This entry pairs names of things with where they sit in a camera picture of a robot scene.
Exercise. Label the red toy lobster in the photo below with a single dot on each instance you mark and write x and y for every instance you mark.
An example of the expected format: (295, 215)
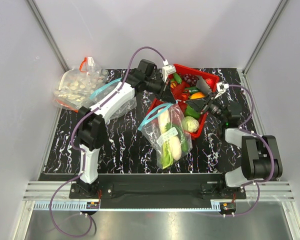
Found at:
(178, 90)

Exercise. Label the red zipper clear bag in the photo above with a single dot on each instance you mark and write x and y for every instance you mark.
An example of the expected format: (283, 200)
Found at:
(76, 86)

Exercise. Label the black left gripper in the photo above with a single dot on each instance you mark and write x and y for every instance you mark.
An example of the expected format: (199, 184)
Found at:
(167, 95)

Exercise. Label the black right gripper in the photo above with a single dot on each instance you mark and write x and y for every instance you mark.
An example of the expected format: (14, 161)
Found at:
(202, 105)

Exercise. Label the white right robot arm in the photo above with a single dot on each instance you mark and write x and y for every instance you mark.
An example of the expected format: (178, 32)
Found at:
(260, 157)

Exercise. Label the green toy cabbage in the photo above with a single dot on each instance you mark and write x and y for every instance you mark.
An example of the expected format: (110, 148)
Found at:
(190, 124)

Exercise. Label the toy leek green white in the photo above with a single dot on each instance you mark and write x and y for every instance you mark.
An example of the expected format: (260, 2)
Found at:
(165, 124)

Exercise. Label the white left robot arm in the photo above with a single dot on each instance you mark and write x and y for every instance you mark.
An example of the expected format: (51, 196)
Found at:
(91, 129)

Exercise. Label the red plastic bin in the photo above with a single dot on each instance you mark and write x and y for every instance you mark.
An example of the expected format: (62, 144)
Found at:
(181, 70)

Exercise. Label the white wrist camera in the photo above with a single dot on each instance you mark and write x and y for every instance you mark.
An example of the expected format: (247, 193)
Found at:
(221, 88)
(167, 70)

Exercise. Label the purple toy grapes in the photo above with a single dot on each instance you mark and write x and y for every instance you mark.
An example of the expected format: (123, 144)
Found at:
(190, 79)

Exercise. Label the orange toy fruit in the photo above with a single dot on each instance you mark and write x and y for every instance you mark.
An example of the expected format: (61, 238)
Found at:
(197, 95)

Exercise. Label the green toy cucumber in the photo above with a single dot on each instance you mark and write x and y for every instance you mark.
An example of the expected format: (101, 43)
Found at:
(177, 78)

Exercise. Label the green toy bell pepper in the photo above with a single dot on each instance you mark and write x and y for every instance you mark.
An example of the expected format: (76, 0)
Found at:
(190, 112)

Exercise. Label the white toy radish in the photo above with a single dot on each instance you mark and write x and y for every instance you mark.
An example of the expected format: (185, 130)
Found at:
(175, 146)

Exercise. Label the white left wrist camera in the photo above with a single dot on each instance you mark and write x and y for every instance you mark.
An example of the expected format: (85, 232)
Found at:
(167, 70)

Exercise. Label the red toy apple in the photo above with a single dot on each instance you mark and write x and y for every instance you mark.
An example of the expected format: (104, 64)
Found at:
(210, 82)

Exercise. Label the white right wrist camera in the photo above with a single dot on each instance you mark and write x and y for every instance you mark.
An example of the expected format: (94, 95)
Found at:
(221, 88)

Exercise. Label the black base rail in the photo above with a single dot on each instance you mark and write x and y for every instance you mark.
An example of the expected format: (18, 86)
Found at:
(206, 186)

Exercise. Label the blue zipper clear bag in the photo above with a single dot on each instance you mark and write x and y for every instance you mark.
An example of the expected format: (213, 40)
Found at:
(149, 128)

